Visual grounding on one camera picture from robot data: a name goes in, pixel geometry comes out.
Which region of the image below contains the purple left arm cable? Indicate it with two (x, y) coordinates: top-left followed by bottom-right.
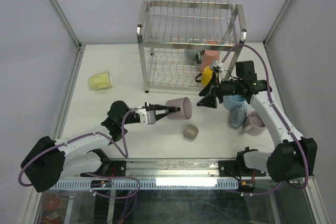
(17, 107), (140, 188)

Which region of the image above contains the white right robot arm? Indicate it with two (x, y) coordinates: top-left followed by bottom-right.
(197, 60), (318, 183)

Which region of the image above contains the yellow enamel mug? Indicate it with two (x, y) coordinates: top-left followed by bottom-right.
(195, 66), (213, 86)

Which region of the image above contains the light blue ribbed mug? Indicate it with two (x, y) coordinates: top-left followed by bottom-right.
(223, 95), (247, 112)

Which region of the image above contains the blue-grey speckled jug mug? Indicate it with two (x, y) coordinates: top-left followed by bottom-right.
(228, 108), (247, 129)

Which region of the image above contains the lilac mug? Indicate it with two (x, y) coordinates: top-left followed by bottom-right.
(241, 111), (266, 136)
(165, 97), (192, 120)

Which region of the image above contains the dark speckled grey mug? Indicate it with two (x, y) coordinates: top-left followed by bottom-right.
(184, 49), (204, 64)

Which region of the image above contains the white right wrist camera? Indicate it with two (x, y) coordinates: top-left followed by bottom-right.
(209, 60), (224, 76)

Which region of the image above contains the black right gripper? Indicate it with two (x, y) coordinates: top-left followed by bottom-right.
(197, 71), (242, 109)

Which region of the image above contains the aluminium mounting rail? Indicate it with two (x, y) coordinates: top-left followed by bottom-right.
(60, 157), (314, 182)

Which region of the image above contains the stainless steel dish rack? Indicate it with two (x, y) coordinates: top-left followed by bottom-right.
(136, 0), (247, 93)

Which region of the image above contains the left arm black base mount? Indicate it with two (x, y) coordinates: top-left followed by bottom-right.
(80, 149), (127, 177)

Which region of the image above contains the pale yellow-green mug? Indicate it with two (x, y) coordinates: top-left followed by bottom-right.
(88, 71), (113, 90)

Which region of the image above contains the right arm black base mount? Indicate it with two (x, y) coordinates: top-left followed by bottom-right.
(218, 147), (266, 180)

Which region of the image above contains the tall pink cup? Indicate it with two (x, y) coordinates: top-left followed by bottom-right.
(200, 50), (220, 72)

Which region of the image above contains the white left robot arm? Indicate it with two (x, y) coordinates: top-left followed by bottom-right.
(18, 100), (182, 193)

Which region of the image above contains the slotted grey cable duct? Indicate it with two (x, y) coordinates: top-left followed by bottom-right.
(52, 177), (238, 191)

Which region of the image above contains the small grey-green cup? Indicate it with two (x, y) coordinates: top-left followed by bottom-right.
(183, 124), (199, 140)

